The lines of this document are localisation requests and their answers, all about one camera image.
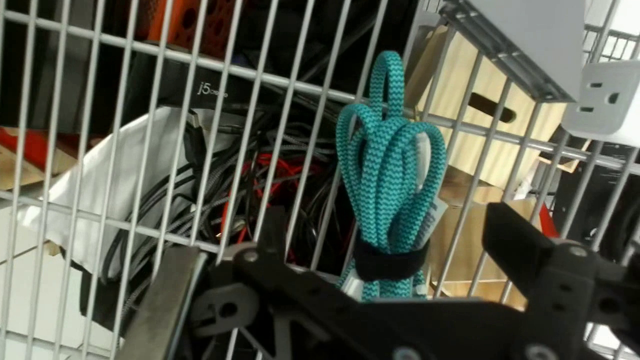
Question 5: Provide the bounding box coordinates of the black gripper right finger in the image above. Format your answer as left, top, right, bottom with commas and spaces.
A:
482, 200, 640, 352

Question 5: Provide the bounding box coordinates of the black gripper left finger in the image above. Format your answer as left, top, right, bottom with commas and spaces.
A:
189, 203, 376, 360

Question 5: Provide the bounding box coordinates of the teal braided cable bundle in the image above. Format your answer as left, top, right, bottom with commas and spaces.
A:
333, 47, 450, 306

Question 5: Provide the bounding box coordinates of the gray metal plate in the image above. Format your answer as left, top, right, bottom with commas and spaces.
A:
117, 243, 209, 360

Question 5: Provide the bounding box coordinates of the white power adapter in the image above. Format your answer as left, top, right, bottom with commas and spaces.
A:
560, 57, 640, 150

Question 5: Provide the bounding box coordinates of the white plastic bag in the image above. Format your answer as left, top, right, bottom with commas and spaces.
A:
17, 103, 270, 270

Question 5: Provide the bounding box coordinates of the light wooden box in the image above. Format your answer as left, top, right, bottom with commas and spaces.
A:
404, 24, 569, 309

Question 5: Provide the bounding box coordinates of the orange plastic item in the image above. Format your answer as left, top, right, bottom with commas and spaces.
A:
144, 0, 232, 52

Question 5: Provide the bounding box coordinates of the black cable tangle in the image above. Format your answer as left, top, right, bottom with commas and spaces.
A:
77, 118, 350, 324

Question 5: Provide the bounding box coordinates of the silver wire shelf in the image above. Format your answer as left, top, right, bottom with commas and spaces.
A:
0, 0, 640, 360

